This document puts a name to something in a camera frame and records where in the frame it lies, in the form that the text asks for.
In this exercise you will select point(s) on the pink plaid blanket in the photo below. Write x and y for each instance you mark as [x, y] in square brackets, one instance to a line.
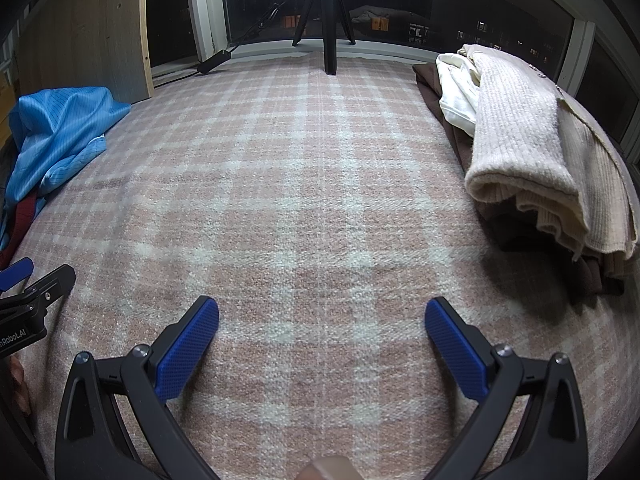
[300, 200]

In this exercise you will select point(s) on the brown garment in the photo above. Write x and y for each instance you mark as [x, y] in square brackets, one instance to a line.
[430, 85]

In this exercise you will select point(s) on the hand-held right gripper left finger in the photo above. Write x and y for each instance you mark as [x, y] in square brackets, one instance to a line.
[187, 350]

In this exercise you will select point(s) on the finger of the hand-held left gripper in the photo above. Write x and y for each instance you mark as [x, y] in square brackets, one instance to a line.
[15, 272]
[52, 282]

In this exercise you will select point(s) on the dark red garment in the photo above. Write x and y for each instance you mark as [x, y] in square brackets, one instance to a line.
[24, 215]

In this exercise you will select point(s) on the blue garment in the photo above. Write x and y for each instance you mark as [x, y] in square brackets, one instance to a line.
[60, 125]

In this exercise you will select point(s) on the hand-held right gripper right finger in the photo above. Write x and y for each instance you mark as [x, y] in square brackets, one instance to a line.
[457, 350]

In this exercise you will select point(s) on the white garment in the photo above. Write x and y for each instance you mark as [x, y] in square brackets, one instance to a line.
[455, 95]

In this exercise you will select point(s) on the black tripod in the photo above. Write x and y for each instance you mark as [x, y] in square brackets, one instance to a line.
[330, 20]

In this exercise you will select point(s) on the beige ribbed garment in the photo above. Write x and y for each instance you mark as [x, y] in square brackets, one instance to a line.
[600, 185]

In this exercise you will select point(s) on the cream knit sweater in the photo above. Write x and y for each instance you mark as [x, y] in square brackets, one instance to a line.
[520, 125]

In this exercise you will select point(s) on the light wooden panel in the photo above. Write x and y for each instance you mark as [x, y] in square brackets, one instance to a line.
[85, 35]

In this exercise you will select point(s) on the black power adapter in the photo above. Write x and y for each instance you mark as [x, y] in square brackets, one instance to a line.
[215, 60]

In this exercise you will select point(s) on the white window frame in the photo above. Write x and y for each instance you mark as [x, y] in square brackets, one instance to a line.
[582, 25]
[207, 5]

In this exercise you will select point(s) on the person's left hand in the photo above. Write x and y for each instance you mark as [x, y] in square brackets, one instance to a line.
[21, 382]

